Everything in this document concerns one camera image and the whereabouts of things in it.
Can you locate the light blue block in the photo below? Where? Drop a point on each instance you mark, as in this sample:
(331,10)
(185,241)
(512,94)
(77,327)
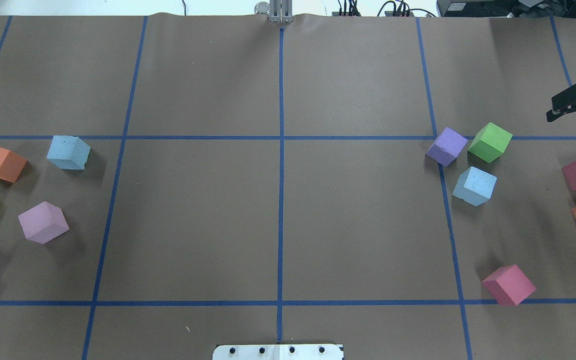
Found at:
(68,152)
(475,186)

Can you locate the green block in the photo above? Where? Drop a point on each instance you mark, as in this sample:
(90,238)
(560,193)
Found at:
(490,142)

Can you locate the purple block right side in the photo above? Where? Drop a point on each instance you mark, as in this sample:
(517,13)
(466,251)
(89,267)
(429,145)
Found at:
(446,147)

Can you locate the light pink block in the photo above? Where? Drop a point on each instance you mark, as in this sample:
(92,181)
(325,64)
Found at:
(43,223)

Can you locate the orange block left side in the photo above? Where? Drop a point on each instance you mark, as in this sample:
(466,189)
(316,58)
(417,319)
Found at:
(11,165)

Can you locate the pink block near pedestal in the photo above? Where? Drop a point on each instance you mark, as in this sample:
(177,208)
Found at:
(509,286)

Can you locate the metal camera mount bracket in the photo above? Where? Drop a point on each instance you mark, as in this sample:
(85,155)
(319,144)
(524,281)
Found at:
(277,11)

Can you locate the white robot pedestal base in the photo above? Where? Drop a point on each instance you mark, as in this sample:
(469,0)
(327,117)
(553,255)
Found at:
(307,351)

